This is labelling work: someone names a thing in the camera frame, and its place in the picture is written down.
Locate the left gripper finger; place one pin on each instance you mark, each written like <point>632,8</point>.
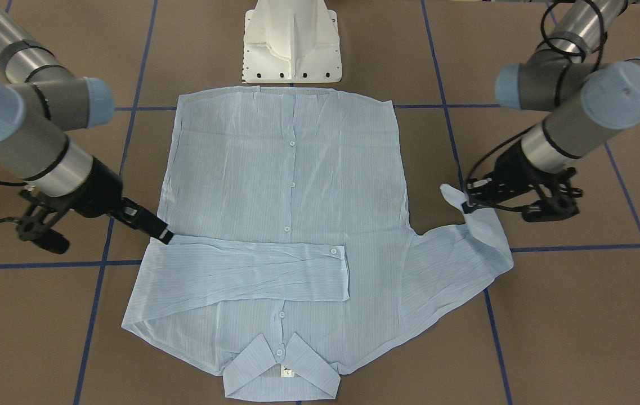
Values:
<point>475,195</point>

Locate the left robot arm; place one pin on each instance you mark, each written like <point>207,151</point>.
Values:
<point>587,103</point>

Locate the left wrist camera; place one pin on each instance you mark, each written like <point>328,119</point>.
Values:
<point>557,197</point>

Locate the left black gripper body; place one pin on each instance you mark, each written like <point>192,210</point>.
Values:
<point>513,170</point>

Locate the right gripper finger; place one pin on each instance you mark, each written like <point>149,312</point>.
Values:
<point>137,217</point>

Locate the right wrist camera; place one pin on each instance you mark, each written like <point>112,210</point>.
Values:
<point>37,221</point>

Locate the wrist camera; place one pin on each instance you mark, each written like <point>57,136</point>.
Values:
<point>557,197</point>
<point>37,221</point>

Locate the light blue button-up shirt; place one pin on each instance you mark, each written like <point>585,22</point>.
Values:
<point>293,261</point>

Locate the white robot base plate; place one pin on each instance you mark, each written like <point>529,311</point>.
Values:
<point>291,42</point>

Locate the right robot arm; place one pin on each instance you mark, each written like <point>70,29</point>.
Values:
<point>40,102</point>

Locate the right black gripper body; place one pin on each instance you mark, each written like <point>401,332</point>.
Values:
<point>100,188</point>

